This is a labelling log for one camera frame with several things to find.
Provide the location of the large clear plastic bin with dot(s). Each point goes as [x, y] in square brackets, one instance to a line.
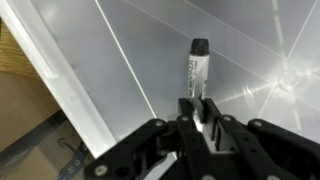
[150, 50]

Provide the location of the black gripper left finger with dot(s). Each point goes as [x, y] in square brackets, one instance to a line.
[150, 150]

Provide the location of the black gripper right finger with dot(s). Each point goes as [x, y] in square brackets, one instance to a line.
[260, 150]

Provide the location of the low brown cardboard box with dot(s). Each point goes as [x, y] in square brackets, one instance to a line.
[36, 160]

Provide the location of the open cardboard box with labels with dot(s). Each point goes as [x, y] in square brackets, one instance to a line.
[23, 106]

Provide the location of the black and white marker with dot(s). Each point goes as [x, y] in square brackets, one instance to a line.
[198, 73]

